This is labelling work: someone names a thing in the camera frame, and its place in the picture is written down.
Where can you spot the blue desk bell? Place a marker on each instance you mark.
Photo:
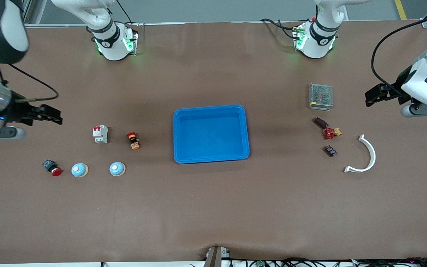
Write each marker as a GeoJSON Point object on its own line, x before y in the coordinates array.
{"type": "Point", "coordinates": [79, 170]}
{"type": "Point", "coordinates": [116, 169]}

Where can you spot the red mushroom button black body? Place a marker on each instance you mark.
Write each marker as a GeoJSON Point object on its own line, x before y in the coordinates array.
{"type": "Point", "coordinates": [52, 168]}

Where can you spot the dark electrolytic capacitor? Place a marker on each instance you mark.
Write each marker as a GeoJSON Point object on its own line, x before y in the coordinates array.
{"type": "Point", "coordinates": [321, 122]}

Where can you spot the blue plastic tray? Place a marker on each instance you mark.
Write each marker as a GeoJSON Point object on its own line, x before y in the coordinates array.
{"type": "Point", "coordinates": [209, 137]}

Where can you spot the metal mesh power supply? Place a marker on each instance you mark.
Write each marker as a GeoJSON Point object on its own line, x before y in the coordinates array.
{"type": "Point", "coordinates": [321, 96]}

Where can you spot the brown table mat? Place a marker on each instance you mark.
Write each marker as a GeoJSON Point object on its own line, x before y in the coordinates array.
{"type": "Point", "coordinates": [213, 207]}

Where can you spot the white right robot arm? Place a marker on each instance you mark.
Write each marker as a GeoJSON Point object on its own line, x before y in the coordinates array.
{"type": "Point", "coordinates": [111, 44]}

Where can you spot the brass valve red handwheel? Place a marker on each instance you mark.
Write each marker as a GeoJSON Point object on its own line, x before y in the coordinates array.
{"type": "Point", "coordinates": [329, 133]}

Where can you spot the white curved plastic bracket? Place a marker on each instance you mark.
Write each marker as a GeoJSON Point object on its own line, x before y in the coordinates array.
{"type": "Point", "coordinates": [373, 155]}

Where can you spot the white circuit breaker red switch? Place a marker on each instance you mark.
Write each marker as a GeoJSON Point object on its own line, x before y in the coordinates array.
{"type": "Point", "coordinates": [100, 135]}

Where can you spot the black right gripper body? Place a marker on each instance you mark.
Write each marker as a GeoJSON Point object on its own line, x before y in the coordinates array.
{"type": "Point", "coordinates": [16, 112]}

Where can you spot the small dark relay block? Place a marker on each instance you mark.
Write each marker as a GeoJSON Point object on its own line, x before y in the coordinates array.
{"type": "Point", "coordinates": [331, 151]}

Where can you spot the orange red push button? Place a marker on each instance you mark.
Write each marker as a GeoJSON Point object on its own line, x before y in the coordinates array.
{"type": "Point", "coordinates": [133, 141]}

